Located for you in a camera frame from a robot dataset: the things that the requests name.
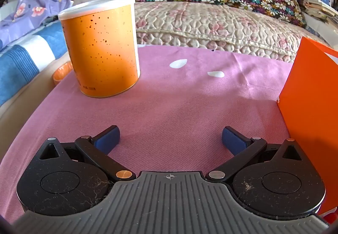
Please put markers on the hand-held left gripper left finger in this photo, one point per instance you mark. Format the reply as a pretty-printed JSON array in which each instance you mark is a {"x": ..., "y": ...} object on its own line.
[{"x": 107, "y": 140}]

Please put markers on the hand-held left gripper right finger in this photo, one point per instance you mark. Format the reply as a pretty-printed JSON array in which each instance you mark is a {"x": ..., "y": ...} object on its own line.
[{"x": 233, "y": 141}]

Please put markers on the pink daisy print blanket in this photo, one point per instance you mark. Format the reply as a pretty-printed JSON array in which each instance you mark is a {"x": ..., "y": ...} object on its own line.
[{"x": 171, "y": 107}]

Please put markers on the small orange bowl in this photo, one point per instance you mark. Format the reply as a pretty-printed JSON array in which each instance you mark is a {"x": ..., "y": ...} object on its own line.
[{"x": 62, "y": 73}]

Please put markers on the orange cardboard box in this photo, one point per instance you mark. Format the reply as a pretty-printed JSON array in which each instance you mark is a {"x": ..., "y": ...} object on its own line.
[{"x": 311, "y": 107}]

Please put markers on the orange speckled canister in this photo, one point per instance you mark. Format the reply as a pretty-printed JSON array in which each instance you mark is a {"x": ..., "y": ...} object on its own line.
[{"x": 103, "y": 46}]

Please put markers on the blue white striped blanket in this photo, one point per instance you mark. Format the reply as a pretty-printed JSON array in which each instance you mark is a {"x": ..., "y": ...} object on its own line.
[{"x": 18, "y": 65}]

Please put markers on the beige quilted bedspread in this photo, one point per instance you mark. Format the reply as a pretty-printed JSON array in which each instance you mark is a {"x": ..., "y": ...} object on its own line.
[{"x": 206, "y": 25}]

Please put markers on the purple floral cloth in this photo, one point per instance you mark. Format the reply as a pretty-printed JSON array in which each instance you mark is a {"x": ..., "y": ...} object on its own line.
[{"x": 34, "y": 7}]

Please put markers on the pile of books and papers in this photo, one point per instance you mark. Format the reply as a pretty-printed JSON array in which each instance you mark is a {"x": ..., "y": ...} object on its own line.
[{"x": 319, "y": 9}]

